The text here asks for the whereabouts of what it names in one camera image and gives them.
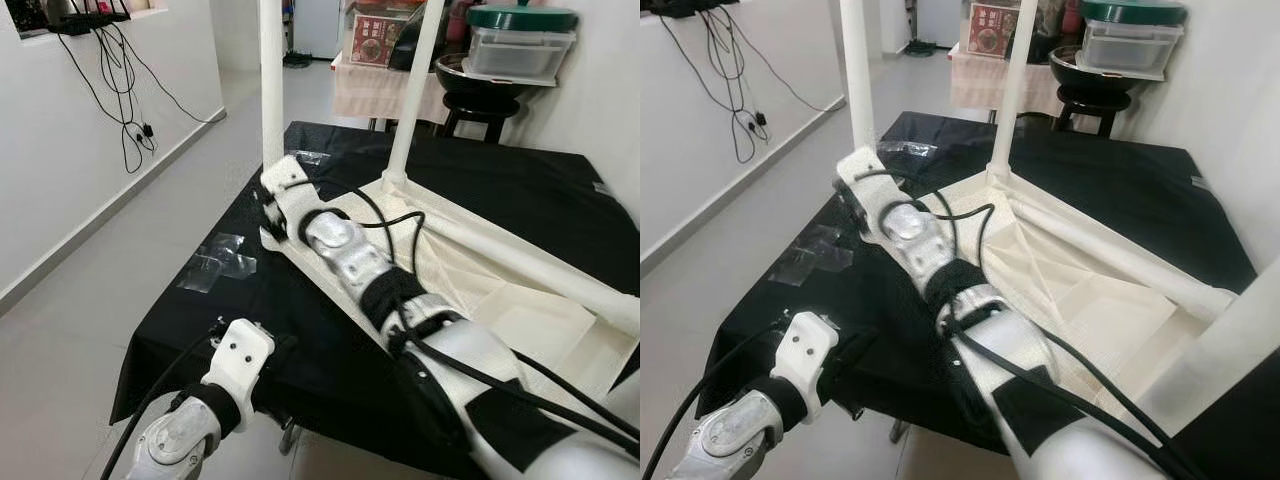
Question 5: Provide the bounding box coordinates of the pink checked cloth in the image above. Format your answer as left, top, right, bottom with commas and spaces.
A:
332, 55, 449, 126
948, 45, 1063, 117

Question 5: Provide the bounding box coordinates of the white fridge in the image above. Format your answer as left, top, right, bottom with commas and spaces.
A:
913, 0, 963, 48
290, 0, 343, 59

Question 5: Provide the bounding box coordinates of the clear box with orange lid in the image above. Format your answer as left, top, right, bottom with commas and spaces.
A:
345, 0, 413, 68
964, 0, 1023, 60

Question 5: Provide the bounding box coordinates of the black plastic bag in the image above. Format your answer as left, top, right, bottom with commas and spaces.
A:
388, 10, 443, 73
1028, 0, 1078, 63

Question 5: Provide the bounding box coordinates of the black round stool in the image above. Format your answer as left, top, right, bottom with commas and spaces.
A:
440, 90, 523, 144
1054, 87, 1133, 140

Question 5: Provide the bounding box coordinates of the cream plastic table top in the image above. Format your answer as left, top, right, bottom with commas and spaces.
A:
257, 165, 641, 423
858, 150, 1243, 433

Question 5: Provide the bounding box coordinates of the black table cloth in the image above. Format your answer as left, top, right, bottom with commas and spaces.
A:
697, 108, 1280, 480
110, 120, 641, 480

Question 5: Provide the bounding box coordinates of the black wok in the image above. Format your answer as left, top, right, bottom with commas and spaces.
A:
1049, 45, 1168, 96
436, 53, 557, 98

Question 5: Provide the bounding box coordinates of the clear plastic storage box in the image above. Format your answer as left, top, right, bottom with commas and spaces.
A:
466, 27, 578, 83
1079, 19, 1188, 78

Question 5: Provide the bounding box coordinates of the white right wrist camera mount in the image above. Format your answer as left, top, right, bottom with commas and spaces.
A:
261, 154, 327, 247
834, 144, 903, 243

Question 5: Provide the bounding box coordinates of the black cable with plug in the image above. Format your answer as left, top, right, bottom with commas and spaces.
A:
660, 10, 773, 166
60, 25, 159, 176

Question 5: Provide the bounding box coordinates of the long thin black cable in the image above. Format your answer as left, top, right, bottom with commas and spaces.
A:
735, 10, 846, 116
120, 25, 223, 126

